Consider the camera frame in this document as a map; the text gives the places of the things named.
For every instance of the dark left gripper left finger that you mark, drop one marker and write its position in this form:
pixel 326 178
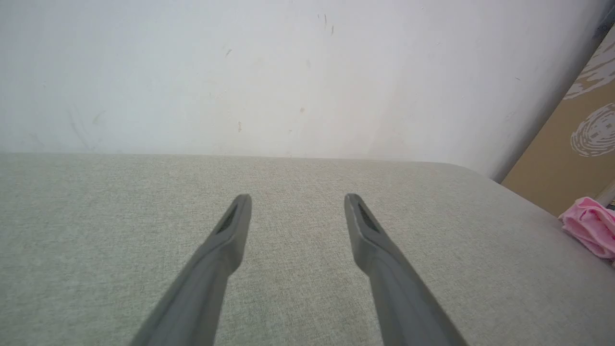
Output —
pixel 211 274

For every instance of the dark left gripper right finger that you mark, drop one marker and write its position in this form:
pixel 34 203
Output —
pixel 389 278

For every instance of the pink garment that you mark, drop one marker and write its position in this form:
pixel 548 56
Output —
pixel 591 226

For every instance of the brown panel with white pattern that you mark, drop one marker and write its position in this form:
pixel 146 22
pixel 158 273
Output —
pixel 567 158

